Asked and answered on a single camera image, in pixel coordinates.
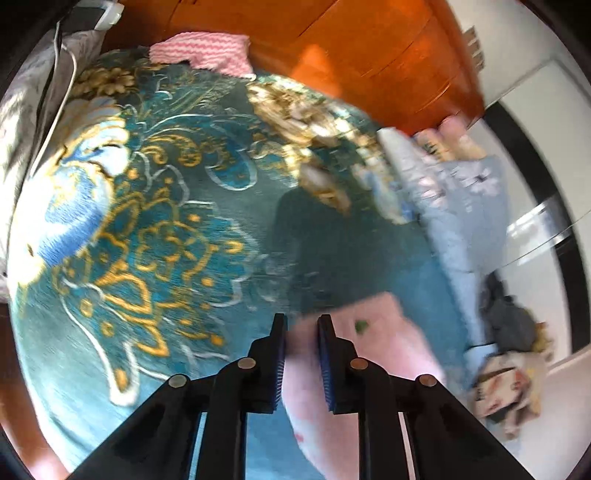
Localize pink floral fleece garment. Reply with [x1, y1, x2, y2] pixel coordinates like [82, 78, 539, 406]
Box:
[283, 292, 446, 479]

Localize beige car print garment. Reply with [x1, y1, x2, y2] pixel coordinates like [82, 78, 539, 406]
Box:
[473, 354, 529, 418]

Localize dark grey garment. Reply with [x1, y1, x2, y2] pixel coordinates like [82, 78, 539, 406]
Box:
[480, 271, 537, 353]

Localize teal floral bed blanket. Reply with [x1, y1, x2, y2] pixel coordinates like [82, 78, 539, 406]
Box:
[7, 48, 467, 470]

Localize light blue daisy quilt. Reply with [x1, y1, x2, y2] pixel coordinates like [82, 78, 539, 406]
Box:
[378, 128, 509, 383]

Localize pink pillow roll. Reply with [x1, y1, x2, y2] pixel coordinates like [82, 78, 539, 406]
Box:
[414, 115, 487, 162]

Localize white black glossy wardrobe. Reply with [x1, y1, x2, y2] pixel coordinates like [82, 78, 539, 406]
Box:
[470, 58, 590, 363]

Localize grey floral cloth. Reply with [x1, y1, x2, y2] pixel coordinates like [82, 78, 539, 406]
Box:
[0, 27, 107, 305]

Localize orange wooden headboard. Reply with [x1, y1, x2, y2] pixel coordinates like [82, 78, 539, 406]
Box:
[103, 0, 485, 135]

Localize pink knitted cloth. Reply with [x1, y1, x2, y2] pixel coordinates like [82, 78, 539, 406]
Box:
[149, 32, 256, 80]

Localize wall switch panel row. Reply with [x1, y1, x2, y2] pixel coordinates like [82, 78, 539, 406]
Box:
[463, 26, 485, 73]

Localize white cable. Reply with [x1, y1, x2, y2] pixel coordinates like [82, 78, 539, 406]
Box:
[27, 18, 80, 181]

